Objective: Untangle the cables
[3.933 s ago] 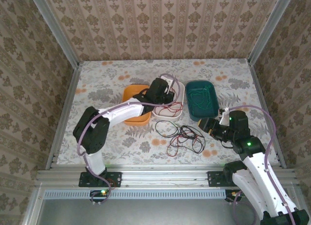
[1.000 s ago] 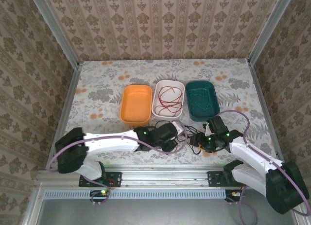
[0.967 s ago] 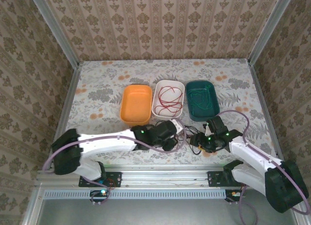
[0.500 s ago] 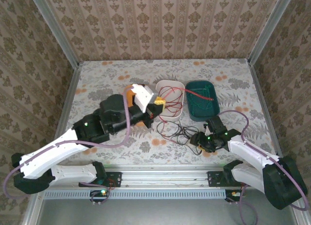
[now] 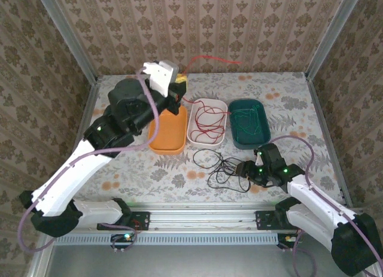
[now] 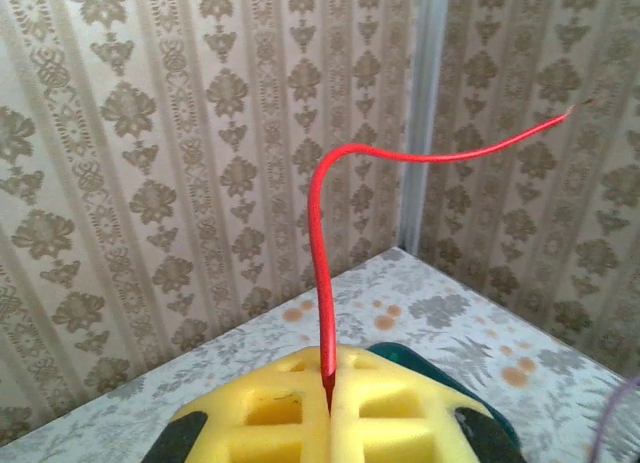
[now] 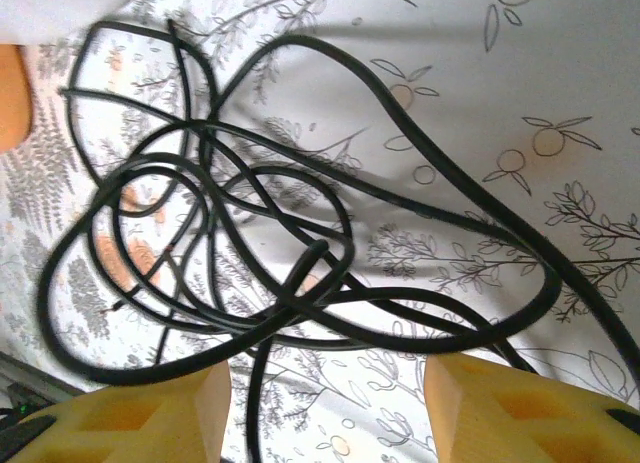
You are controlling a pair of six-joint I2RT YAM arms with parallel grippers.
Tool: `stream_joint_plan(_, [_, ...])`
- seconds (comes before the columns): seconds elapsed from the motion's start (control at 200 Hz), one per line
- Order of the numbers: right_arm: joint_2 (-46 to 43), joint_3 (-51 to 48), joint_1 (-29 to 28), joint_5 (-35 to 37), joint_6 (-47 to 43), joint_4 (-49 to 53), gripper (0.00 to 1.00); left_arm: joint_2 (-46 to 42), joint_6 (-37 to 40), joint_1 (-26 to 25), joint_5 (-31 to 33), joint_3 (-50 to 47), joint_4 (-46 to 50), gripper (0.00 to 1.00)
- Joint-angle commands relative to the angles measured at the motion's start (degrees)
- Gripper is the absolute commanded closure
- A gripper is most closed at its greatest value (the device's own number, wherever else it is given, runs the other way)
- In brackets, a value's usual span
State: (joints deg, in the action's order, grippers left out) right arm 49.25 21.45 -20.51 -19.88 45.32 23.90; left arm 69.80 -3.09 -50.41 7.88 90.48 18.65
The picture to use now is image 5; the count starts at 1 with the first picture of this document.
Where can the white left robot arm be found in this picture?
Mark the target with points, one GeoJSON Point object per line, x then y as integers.
{"type": "Point", "coordinates": [68, 178]}

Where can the teal plastic tray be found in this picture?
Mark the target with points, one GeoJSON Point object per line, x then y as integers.
{"type": "Point", "coordinates": [263, 136]}

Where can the small controller board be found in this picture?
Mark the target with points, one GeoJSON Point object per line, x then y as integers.
{"type": "Point", "coordinates": [287, 238]}
{"type": "Point", "coordinates": [122, 238]}

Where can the aluminium frame post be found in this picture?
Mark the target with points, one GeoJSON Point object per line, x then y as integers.
{"type": "Point", "coordinates": [68, 37]}
{"type": "Point", "coordinates": [332, 34]}

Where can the orange plastic tray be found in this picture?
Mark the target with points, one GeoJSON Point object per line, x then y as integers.
{"type": "Point", "coordinates": [170, 133]}

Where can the white plastic tray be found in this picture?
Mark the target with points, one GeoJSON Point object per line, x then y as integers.
{"type": "Point", "coordinates": [191, 130]}

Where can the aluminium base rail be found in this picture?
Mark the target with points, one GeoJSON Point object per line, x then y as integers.
{"type": "Point", "coordinates": [203, 218]}

